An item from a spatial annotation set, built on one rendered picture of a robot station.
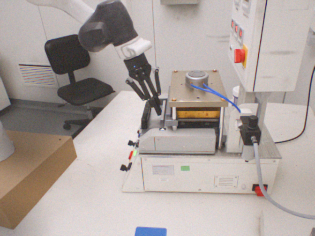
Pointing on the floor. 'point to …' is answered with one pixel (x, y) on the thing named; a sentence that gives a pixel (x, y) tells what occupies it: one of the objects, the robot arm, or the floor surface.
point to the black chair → (83, 88)
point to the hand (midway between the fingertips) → (156, 106)
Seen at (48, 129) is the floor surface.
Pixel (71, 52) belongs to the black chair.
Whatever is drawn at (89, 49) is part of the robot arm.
